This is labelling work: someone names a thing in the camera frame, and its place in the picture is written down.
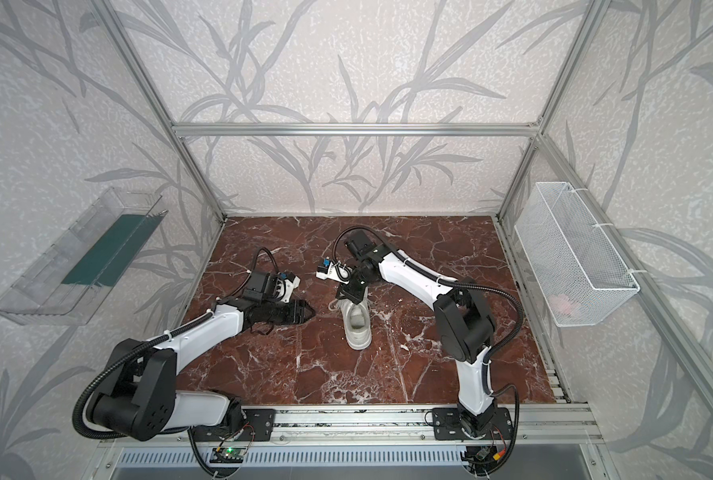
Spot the white sneaker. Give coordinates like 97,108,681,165
338,298,372,350

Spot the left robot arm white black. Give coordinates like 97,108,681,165
72,271,316,441

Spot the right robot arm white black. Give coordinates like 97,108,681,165
328,226,496,418

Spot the green circuit board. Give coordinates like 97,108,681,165
210,447,248,465

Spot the pink object in basket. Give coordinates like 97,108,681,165
551,294,579,317

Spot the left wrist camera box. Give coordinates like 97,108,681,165
274,272,300,303

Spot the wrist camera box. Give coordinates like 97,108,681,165
316,258,352,283
274,272,300,303

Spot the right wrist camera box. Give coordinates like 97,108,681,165
316,258,352,283

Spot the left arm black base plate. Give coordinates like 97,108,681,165
194,408,276,442

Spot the black corrugated right cable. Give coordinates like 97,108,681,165
330,224,526,367

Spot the black corrugated cable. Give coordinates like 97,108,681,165
71,247,282,441
330,224,526,367

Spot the aluminium frame crossbar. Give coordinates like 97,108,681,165
170,123,539,137

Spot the black corrugated left cable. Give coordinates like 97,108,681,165
71,247,282,441

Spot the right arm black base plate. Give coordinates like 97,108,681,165
430,404,517,441

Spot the clear plastic wall tray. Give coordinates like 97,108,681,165
0,187,168,326

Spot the white wire mesh basket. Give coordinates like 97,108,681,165
515,182,641,328

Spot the aluminium frame rail base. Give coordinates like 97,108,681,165
96,403,605,448

